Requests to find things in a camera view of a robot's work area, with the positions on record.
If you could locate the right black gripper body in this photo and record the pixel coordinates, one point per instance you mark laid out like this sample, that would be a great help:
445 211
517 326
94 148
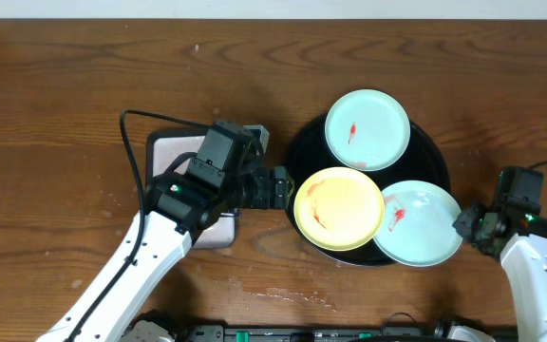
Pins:
470 226

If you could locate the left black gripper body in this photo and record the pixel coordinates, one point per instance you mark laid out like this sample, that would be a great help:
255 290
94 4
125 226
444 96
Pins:
279 186

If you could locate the yellow plate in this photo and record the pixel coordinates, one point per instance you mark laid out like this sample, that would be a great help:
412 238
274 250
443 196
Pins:
338 209

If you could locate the light green plate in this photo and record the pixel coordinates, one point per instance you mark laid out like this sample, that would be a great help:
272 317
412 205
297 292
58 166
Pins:
367 130
417 229

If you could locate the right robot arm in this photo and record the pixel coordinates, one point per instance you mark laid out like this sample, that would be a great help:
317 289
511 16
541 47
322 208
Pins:
516 237

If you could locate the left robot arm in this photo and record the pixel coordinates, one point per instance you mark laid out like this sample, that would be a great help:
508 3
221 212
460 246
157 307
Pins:
175 210

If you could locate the round black tray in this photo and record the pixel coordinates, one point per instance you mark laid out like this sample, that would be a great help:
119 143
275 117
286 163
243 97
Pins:
422 161

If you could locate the rectangular soapy water tray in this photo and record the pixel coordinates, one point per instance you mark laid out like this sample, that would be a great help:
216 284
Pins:
163 147

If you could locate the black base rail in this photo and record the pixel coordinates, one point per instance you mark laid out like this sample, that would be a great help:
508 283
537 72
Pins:
156 326

